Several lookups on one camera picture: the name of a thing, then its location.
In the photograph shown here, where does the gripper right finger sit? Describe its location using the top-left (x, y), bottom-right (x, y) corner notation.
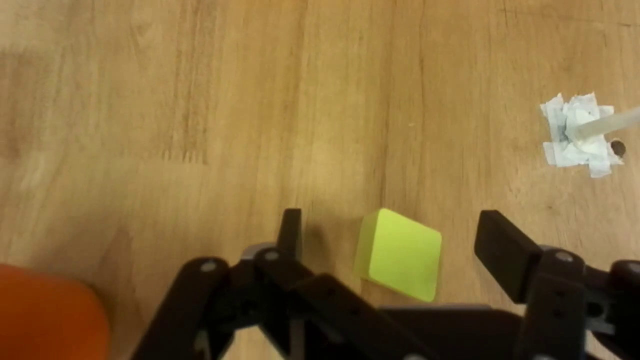
top-left (473, 210), bottom-right (640, 360)

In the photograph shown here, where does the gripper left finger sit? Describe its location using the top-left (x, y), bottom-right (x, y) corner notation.
top-left (131, 208), bottom-right (426, 360)

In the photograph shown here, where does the yellow-green block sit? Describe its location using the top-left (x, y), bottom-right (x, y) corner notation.
top-left (354, 208), bottom-right (443, 303)

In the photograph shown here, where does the white rod taped down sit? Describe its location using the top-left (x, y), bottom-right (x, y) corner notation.
top-left (539, 92), bottom-right (640, 179)

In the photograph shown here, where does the orange block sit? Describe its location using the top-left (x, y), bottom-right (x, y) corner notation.
top-left (0, 263), bottom-right (111, 360)

